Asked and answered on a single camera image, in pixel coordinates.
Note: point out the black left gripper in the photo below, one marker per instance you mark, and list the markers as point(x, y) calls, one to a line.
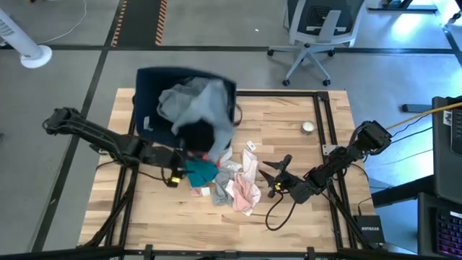
point(167, 159)

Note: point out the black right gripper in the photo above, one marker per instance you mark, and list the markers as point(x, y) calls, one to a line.
point(290, 182)

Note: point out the teal garment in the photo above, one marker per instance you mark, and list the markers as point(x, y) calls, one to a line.
point(200, 173)

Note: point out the black garment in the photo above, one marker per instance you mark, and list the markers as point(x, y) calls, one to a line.
point(196, 136)

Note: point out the light pink garment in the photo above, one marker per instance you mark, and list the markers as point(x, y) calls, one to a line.
point(245, 191)

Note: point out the grey garment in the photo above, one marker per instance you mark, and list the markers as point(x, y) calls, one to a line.
point(222, 191)

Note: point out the light blue denim garment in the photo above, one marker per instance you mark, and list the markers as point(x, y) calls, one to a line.
point(202, 101)

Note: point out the navy white fabric bin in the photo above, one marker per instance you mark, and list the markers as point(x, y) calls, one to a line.
point(148, 94)

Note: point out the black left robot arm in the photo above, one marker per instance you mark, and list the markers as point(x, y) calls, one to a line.
point(101, 139)

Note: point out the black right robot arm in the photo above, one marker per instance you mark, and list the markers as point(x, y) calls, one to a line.
point(343, 155)

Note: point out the white paper hang tag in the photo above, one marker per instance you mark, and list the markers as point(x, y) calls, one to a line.
point(230, 187)
point(205, 191)

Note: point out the small white printed tag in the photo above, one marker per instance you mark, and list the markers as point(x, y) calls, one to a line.
point(250, 146)

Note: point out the small round silver object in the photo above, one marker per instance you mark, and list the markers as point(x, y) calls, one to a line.
point(308, 127)

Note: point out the silver mounting plate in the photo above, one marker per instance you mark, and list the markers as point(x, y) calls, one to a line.
point(327, 149)

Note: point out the black desk leg bar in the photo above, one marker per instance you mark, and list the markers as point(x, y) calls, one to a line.
point(400, 193)

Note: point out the black desk foot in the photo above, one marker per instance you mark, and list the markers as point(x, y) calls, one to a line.
point(415, 108)

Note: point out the white grey office chair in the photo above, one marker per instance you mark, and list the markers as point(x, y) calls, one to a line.
point(325, 21)

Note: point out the black desk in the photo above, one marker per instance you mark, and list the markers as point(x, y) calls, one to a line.
point(426, 224)

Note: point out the black computer case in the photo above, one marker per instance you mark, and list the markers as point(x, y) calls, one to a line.
point(444, 162)

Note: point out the purple backlit keyboard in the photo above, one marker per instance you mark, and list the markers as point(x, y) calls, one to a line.
point(449, 234)

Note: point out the black desk base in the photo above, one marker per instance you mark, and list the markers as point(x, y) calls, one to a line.
point(397, 8)

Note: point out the white tower fan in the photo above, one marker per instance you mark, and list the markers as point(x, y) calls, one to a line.
point(21, 43)

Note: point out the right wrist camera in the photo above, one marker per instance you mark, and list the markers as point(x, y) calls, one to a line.
point(276, 189)

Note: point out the black aluminium table frame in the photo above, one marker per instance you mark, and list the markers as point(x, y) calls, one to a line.
point(317, 108)

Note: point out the black Netgear network switch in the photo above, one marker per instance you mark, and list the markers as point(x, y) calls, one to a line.
point(370, 229)

